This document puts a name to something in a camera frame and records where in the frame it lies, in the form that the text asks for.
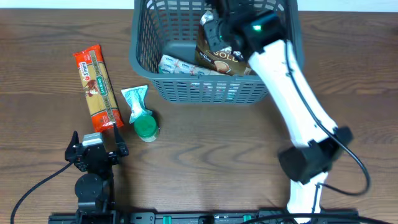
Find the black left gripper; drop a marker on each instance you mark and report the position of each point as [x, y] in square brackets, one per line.
[94, 152]

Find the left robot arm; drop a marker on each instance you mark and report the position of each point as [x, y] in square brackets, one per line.
[95, 188]

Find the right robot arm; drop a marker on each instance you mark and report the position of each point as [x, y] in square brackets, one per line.
[264, 40]

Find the grey plastic mesh basket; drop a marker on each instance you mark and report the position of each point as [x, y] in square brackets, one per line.
[171, 28]

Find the red spaghetti packet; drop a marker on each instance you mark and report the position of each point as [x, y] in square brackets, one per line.
[99, 94]

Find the green lidded jar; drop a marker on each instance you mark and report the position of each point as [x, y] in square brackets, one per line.
[146, 128]

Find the brown Nescafe Gold bag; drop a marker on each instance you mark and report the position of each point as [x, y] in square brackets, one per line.
[223, 61]

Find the mint green pouch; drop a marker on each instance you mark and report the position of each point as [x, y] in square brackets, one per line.
[135, 99]

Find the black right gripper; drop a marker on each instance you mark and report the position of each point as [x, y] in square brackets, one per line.
[211, 32]

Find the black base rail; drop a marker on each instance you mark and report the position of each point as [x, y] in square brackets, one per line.
[162, 218]

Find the tissue pack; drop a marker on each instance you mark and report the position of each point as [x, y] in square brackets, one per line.
[173, 65]

